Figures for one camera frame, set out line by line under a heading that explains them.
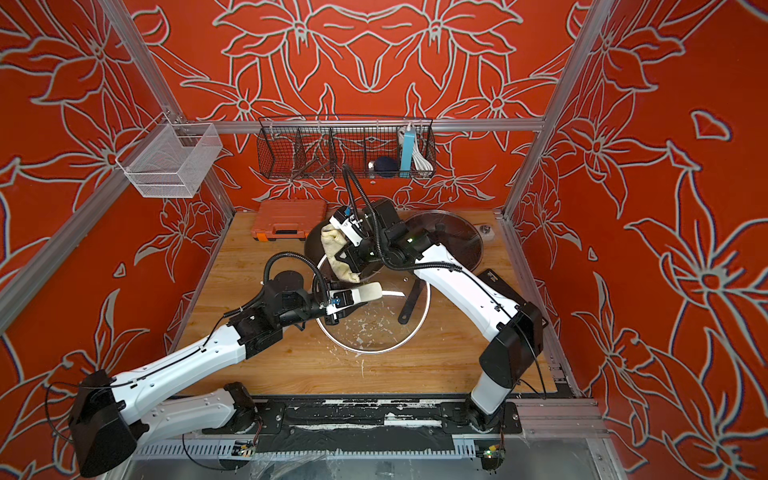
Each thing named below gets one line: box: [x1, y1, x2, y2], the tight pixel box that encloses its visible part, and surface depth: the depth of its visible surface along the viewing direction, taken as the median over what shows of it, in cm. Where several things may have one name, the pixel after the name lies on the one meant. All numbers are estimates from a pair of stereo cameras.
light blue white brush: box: [398, 122, 434, 178], surface depth 92 cm
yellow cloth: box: [321, 224, 361, 283], surface depth 71 cm
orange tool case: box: [251, 199, 327, 242], surface depth 115 cm
